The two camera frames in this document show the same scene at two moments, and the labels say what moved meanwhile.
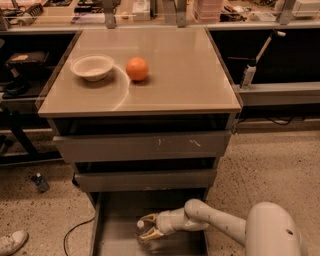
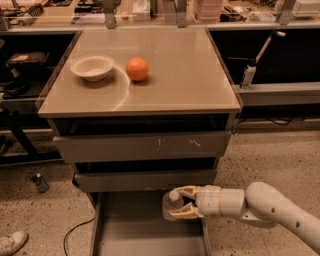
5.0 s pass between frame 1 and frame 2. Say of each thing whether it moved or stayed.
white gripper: moved
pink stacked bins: stayed
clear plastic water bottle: moved
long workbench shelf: stayed
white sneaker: stayed
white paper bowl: stayed
